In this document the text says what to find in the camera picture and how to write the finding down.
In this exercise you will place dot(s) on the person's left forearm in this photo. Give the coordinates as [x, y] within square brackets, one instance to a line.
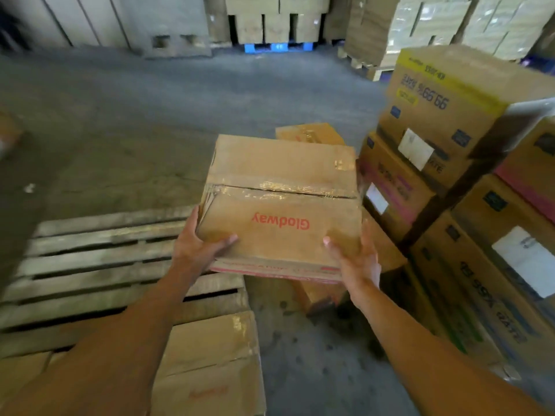
[108, 350]

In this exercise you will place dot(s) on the white scrap of paper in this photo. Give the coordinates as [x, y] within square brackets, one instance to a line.
[29, 188]

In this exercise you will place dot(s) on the person's right thumb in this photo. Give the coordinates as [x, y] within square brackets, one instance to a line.
[334, 250]

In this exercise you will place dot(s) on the small cardboard box red print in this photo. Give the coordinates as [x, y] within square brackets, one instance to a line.
[310, 133]

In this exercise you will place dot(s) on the weathered wooden pallet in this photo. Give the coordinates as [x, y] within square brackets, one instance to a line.
[99, 264]

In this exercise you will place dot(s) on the low cardboard box red stripe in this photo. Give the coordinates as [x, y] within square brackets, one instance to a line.
[386, 251]

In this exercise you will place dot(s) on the person's right forearm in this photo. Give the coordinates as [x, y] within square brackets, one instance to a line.
[425, 359]

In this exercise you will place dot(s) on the cardboard box with yellow band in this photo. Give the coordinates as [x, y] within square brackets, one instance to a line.
[451, 95]

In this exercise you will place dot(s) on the person's left thumb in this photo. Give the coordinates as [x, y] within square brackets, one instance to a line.
[221, 246]

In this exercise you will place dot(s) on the taped cardboard box red print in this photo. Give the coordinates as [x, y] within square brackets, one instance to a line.
[282, 203]

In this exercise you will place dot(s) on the grey cardboard-covered pallet load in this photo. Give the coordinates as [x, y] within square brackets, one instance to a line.
[167, 25]

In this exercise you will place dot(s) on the blue plastic pallet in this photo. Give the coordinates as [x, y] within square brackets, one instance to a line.
[277, 47]

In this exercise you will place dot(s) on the cardboard box large white label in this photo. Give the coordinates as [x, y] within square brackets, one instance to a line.
[507, 238]

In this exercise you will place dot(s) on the cardboard box with pink band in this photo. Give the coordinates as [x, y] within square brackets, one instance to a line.
[390, 186]
[531, 168]

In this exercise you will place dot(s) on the person's right hand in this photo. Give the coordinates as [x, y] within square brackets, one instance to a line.
[362, 268]

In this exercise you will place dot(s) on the cardboard box with shiny tape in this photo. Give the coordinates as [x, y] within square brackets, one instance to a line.
[212, 368]

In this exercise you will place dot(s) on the cardboard box with green print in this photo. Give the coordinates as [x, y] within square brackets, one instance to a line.
[468, 298]

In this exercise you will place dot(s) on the light wooden pallet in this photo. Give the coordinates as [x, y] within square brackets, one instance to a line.
[373, 69]

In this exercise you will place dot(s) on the plain brown cardboard box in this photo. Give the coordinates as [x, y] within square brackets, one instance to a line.
[19, 374]

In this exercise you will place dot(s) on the stack of plain cardboard boxes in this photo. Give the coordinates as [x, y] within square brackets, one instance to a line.
[277, 17]

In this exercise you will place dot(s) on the stack of plastic-wrapped cardboard boxes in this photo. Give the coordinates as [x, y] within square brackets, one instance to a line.
[403, 25]

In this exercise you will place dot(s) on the stack of wrapped pale boxes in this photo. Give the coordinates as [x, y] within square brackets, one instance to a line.
[507, 23]

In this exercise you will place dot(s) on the person's left hand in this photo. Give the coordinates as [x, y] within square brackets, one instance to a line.
[188, 251]

